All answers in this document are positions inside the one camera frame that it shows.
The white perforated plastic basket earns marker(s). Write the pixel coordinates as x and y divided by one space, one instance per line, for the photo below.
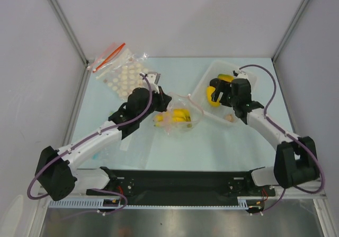
199 94

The green orange mango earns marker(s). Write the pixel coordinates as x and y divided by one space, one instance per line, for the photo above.
226 78

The pink dotted zip bag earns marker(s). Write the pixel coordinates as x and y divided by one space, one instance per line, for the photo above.
184 102

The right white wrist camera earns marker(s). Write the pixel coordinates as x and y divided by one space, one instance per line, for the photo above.
238 74

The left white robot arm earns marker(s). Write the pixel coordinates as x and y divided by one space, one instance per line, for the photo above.
56 169

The left aluminium frame post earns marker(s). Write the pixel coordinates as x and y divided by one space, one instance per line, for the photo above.
64 22

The beige garlic bulb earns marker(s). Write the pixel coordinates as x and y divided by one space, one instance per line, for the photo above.
230 118

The dark purple fruit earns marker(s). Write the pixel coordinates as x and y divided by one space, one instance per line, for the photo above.
214 82

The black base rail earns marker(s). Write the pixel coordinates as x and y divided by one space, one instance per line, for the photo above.
182 188

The red zipper clear bag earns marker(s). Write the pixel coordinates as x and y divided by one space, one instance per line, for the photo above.
114 56

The yellow banana bunch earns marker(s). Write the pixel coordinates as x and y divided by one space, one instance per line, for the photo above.
170 117

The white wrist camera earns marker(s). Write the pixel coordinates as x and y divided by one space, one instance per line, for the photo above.
153 79
238 74

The aluminium frame post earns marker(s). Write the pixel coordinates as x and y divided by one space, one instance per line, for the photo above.
290 29
64 22

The white slotted cable duct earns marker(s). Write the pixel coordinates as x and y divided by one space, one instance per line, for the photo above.
101 203

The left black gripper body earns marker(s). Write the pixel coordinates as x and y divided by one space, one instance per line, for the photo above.
157 102

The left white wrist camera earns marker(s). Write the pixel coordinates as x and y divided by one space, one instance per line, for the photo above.
153 79

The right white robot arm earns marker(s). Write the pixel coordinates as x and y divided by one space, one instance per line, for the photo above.
295 156

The cream dotted zip bag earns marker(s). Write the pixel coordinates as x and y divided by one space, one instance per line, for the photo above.
123 76

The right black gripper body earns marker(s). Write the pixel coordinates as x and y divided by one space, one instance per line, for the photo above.
221 92

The right aluminium frame post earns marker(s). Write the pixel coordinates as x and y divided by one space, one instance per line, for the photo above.
290 29

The blue zipper clear bag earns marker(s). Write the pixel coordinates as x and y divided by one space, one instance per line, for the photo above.
130 153

